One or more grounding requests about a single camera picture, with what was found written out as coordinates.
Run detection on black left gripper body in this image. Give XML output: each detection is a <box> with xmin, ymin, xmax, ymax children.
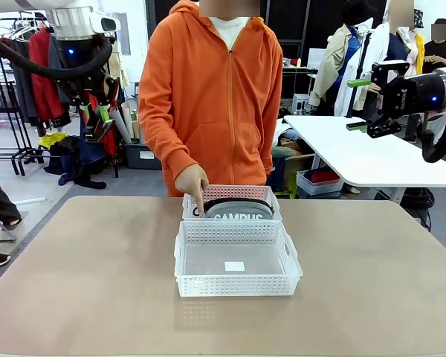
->
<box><xmin>55</xmin><ymin>36</ymin><xmax>112</xmax><ymax>105</ymax></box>

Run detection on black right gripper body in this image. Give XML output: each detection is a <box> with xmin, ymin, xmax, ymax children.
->
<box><xmin>384</xmin><ymin>72</ymin><xmax>446</xmax><ymax>116</ymax></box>

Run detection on grey campus pencil case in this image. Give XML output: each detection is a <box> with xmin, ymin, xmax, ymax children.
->
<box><xmin>193</xmin><ymin>198</ymin><xmax>275</xmax><ymax>221</ymax></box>

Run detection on person's right forearm orange sleeve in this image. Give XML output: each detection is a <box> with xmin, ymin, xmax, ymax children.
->
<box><xmin>137</xmin><ymin>103</ymin><xmax>200</xmax><ymax>179</ymax></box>

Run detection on person's right hand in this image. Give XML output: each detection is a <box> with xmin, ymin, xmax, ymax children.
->
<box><xmin>174</xmin><ymin>163</ymin><xmax>210</xmax><ymax>219</ymax></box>

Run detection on white coat mannequin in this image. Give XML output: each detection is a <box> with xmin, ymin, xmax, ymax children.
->
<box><xmin>336</xmin><ymin>0</ymin><xmax>424</xmax><ymax>112</ymax></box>

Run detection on cardboard paper rolls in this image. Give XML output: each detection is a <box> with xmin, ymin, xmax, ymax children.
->
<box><xmin>109</xmin><ymin>100</ymin><xmax>144</xmax><ymax>145</ymax></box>

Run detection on white work table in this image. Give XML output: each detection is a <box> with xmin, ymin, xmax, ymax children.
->
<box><xmin>283</xmin><ymin>114</ymin><xmax>446</xmax><ymax>205</ymax></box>

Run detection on yellow shirt mannequin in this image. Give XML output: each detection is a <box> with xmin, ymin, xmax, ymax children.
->
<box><xmin>407</xmin><ymin>7</ymin><xmax>427</xmax><ymax>77</ymax></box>

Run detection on yellow garment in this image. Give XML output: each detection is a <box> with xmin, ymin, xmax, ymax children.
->
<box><xmin>38</xmin><ymin>132</ymin><xmax>68</xmax><ymax>149</ymax></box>

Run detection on red hanging garment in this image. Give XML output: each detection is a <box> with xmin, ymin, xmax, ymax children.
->
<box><xmin>28</xmin><ymin>28</ymin><xmax>66</xmax><ymax>122</ymax></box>

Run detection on dark clothing pile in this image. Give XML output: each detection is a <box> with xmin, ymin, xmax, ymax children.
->
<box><xmin>43</xmin><ymin>135</ymin><xmax>109</xmax><ymax>190</ymax></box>

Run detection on person in black shirt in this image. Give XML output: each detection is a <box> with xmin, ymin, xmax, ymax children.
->
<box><xmin>421</xmin><ymin>18</ymin><xmax>446</xmax><ymax>75</ymax></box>

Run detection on beige coat mannequin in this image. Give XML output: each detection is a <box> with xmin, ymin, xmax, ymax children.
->
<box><xmin>308</xmin><ymin>0</ymin><xmax>376</xmax><ymax>115</ymax></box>

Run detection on grey storage bin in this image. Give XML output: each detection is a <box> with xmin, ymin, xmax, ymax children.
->
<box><xmin>124</xmin><ymin>143</ymin><xmax>164</xmax><ymax>171</ymax></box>

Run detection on black clothes rack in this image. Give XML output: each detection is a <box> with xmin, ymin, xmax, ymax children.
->
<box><xmin>0</xmin><ymin>10</ymin><xmax>48</xmax><ymax>176</ymax></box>

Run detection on storage bin with red cloth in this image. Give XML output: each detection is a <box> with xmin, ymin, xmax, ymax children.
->
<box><xmin>296</xmin><ymin>167</ymin><xmax>345</xmax><ymax>194</ymax></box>

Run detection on person in orange hoodie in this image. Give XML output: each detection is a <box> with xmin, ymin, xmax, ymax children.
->
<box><xmin>137</xmin><ymin>0</ymin><xmax>284</xmax><ymax>198</ymax></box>

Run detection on clear plastic bin far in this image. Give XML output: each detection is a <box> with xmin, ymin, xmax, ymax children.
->
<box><xmin>181</xmin><ymin>184</ymin><xmax>282</xmax><ymax>222</ymax></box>

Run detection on clear plastic bin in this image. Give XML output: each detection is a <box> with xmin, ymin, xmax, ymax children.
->
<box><xmin>181</xmin><ymin>184</ymin><xmax>282</xmax><ymax>222</ymax></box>
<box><xmin>173</xmin><ymin>219</ymin><xmax>304</xmax><ymax>298</ymax></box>

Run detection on clear plastic bin near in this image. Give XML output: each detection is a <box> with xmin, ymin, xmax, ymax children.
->
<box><xmin>173</xmin><ymin>219</ymin><xmax>304</xmax><ymax>298</ymax></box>

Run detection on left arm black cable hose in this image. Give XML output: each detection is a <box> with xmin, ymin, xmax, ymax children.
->
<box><xmin>0</xmin><ymin>31</ymin><xmax>114</xmax><ymax>81</ymax></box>

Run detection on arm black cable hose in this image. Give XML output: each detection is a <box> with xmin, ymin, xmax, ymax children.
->
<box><xmin>419</xmin><ymin>109</ymin><xmax>446</xmax><ymax>164</ymax></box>
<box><xmin>0</xmin><ymin>31</ymin><xmax>114</xmax><ymax>81</ymax></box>

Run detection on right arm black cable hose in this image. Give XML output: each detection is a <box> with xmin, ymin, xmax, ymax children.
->
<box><xmin>419</xmin><ymin>109</ymin><xmax>446</xmax><ymax>164</ymax></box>

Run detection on black cable bundle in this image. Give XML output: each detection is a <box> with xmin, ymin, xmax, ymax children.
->
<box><xmin>400</xmin><ymin>187</ymin><xmax>436</xmax><ymax>228</ymax></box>

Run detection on green frame chair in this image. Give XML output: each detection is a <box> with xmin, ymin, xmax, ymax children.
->
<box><xmin>274</xmin><ymin>152</ymin><xmax>317</xmax><ymax>198</ymax></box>

